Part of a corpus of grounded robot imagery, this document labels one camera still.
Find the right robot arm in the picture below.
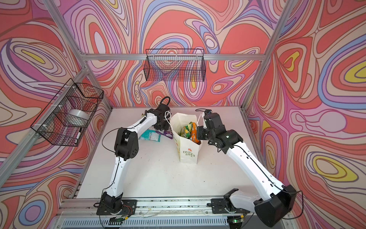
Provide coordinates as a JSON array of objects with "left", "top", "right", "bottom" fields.
[{"left": 197, "top": 109, "right": 299, "bottom": 227}]

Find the purple snack bag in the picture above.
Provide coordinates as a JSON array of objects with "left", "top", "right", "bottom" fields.
[{"left": 155, "top": 130, "right": 173, "bottom": 139}]

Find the black wire basket wall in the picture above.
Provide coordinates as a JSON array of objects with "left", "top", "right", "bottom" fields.
[
  {"left": 30, "top": 78, "right": 104, "bottom": 147},
  {"left": 144, "top": 48, "right": 206, "bottom": 82}
]

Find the silver tape roll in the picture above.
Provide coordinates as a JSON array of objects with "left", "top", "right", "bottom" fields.
[{"left": 68, "top": 109, "right": 90, "bottom": 120}]

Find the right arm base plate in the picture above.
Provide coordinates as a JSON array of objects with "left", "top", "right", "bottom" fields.
[{"left": 207, "top": 198, "right": 250, "bottom": 215}]

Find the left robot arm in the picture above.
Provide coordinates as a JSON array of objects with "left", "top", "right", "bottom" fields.
[{"left": 97, "top": 96, "right": 171, "bottom": 216}]

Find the black wire basket left wall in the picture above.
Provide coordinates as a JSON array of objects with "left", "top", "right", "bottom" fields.
[{"left": 30, "top": 78, "right": 104, "bottom": 147}]

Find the green yellow Fox's candy bag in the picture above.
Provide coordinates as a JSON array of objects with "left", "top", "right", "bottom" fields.
[{"left": 180, "top": 122, "right": 194, "bottom": 139}]

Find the teal snack bag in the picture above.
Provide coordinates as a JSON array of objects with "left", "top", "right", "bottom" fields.
[{"left": 139, "top": 129, "right": 161, "bottom": 142}]

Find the orange snack bag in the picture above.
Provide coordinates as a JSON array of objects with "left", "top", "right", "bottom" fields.
[{"left": 190, "top": 122, "right": 201, "bottom": 145}]

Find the black wire basket back wall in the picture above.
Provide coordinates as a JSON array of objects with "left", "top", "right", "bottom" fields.
[{"left": 144, "top": 48, "right": 206, "bottom": 82}]

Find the white paper bag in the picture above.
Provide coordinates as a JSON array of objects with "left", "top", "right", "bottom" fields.
[{"left": 170, "top": 113, "right": 202, "bottom": 164}]

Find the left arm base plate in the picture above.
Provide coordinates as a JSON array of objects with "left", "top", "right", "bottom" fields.
[{"left": 93, "top": 199, "right": 137, "bottom": 217}]

